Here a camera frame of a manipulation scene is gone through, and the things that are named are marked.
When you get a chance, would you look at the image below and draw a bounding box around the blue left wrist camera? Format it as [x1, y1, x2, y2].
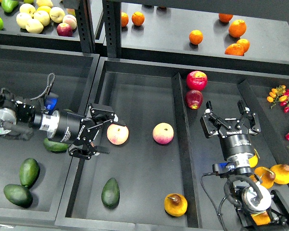
[44, 92, 59, 114]

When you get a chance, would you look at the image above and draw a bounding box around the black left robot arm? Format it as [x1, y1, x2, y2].
[0, 73, 125, 160]

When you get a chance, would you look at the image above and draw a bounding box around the dark green avocado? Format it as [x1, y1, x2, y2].
[101, 178, 120, 209]

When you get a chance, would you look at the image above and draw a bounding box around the pink apple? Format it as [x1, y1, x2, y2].
[106, 124, 129, 145]
[152, 123, 174, 144]

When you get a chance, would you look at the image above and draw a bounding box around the black shelf post right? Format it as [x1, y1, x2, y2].
[102, 0, 121, 58]

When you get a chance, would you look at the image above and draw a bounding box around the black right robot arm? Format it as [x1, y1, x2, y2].
[200, 100, 289, 231]

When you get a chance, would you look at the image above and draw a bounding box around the yellow pear upper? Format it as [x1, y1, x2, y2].
[249, 149, 260, 168]

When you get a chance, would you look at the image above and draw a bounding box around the pink apple right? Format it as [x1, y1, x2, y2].
[152, 123, 174, 144]

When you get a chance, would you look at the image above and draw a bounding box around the bright red apple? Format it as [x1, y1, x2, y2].
[186, 70, 208, 91]

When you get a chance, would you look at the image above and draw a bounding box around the orange front right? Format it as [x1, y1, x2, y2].
[224, 43, 245, 56]

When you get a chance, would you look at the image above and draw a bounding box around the black shelf post left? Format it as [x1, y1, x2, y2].
[75, 0, 95, 53]

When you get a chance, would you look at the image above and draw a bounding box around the black left tray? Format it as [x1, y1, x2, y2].
[0, 45, 99, 226]

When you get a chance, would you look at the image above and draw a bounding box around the black shelf post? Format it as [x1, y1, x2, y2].
[102, 0, 121, 58]
[75, 0, 95, 53]

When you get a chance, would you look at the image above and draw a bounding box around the cherry tomato bunch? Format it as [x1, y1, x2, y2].
[266, 85, 289, 113]

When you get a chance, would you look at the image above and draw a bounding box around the orange far left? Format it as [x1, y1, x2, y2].
[121, 12, 129, 27]

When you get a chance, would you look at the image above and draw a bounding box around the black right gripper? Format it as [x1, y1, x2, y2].
[200, 100, 261, 161]

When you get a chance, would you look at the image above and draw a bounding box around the black tray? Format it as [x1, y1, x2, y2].
[54, 56, 289, 231]
[0, 45, 99, 226]

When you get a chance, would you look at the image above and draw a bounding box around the large orange right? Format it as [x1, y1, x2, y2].
[228, 19, 247, 38]

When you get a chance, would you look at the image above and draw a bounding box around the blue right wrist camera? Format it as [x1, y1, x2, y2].
[212, 163, 235, 175]

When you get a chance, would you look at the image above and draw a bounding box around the dark avocado bottom left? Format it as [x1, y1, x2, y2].
[3, 184, 33, 207]

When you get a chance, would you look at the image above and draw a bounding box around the pale yellow pear right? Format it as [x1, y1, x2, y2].
[49, 7, 65, 24]

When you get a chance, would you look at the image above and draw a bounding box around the yellow pear middle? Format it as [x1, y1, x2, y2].
[254, 167, 276, 189]

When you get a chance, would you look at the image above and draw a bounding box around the orange behind right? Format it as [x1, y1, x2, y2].
[236, 38, 250, 53]

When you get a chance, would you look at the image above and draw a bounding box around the pink apple left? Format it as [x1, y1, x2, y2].
[106, 124, 129, 145]

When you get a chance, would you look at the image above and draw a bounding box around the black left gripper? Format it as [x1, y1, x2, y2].
[54, 103, 126, 160]

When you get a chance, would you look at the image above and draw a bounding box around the yellow pear bottom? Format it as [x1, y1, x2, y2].
[251, 211, 271, 226]

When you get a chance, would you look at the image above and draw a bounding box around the yellow pear with brown top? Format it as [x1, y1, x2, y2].
[164, 193, 188, 217]

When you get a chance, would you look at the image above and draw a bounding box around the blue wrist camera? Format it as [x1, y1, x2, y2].
[44, 92, 59, 114]
[212, 163, 235, 175]

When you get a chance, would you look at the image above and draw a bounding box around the dark avocado upright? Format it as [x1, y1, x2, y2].
[19, 158, 39, 188]

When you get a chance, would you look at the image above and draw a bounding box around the black centre tray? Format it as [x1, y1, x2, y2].
[54, 56, 289, 231]

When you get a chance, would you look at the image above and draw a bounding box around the pale yellow pear front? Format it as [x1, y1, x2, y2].
[25, 19, 44, 34]

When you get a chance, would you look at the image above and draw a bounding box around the dark red shelf apple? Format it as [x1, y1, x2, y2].
[56, 23, 73, 37]

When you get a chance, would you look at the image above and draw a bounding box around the orange centre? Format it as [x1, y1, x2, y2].
[189, 30, 203, 45]

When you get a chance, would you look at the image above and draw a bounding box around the pale yellow pear centre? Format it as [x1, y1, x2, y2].
[33, 11, 50, 26]

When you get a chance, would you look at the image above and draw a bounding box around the orange top right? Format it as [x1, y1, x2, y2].
[218, 13, 233, 23]

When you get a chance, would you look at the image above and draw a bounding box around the pale pink peach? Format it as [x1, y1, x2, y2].
[62, 14, 77, 30]

